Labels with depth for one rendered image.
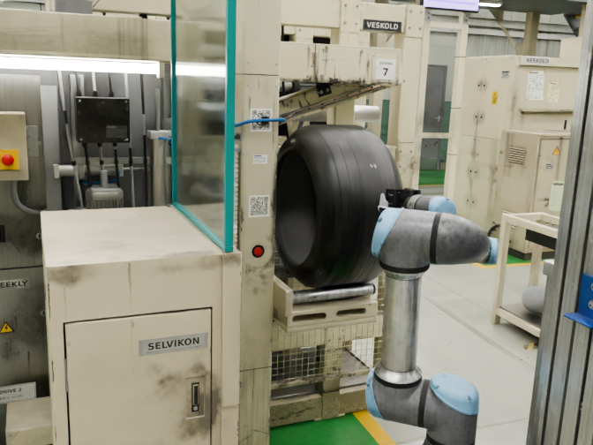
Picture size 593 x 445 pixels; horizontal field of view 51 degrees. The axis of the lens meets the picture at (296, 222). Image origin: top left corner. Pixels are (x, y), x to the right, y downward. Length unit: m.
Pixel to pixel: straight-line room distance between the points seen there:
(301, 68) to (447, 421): 1.42
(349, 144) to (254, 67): 0.41
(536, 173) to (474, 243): 5.06
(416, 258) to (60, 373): 0.79
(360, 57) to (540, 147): 4.08
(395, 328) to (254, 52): 1.04
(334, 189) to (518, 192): 4.68
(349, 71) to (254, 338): 1.09
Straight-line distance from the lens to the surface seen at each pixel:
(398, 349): 1.51
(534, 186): 6.47
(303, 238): 2.56
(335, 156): 2.08
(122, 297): 1.34
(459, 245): 1.39
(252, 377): 2.34
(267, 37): 2.11
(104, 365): 1.39
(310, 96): 2.60
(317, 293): 2.22
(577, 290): 1.41
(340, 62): 2.50
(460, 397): 1.54
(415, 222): 1.39
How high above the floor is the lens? 1.63
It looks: 12 degrees down
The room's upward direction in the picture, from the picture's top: 2 degrees clockwise
